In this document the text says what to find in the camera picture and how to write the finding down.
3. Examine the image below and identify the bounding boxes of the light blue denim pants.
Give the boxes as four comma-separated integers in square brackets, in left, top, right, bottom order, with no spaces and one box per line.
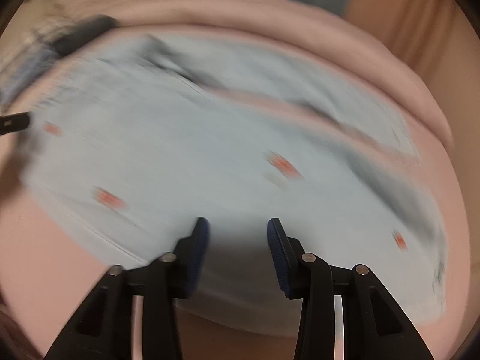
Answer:
[22,34,447,336]

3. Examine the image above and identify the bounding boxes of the plaid checkered cloth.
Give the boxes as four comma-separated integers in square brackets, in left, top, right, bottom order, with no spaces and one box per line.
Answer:
[1,17,71,113]

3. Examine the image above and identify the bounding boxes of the dark grey garment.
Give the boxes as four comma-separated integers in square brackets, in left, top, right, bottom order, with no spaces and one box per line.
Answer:
[50,15,118,57]

